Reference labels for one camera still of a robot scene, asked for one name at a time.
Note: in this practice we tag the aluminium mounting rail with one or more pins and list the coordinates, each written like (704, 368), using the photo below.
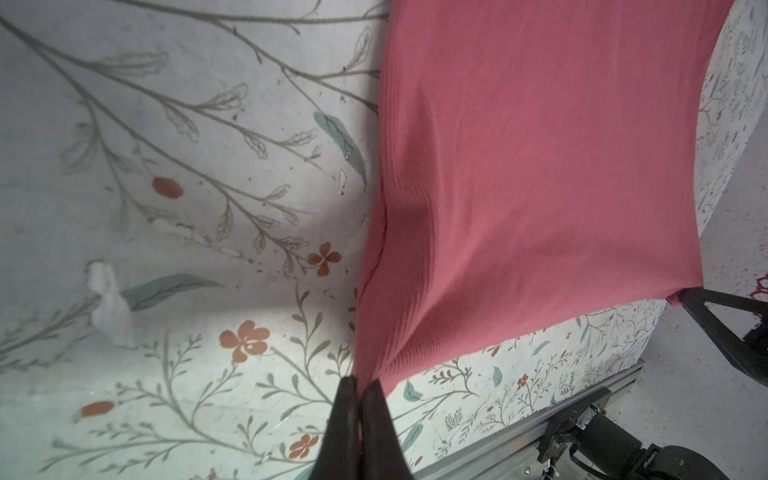
(511, 453)

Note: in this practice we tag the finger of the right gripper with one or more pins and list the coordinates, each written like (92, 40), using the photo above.
(748, 354)

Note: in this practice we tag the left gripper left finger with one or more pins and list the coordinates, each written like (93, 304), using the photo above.
(340, 451)

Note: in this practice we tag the floral table mat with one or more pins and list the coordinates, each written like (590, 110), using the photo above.
(187, 190)

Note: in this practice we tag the pink tank top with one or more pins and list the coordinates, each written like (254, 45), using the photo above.
(537, 164)

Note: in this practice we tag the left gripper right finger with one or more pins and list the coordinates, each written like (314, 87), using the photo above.
(381, 457)

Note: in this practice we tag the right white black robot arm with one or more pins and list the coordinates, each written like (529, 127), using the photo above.
(604, 450)

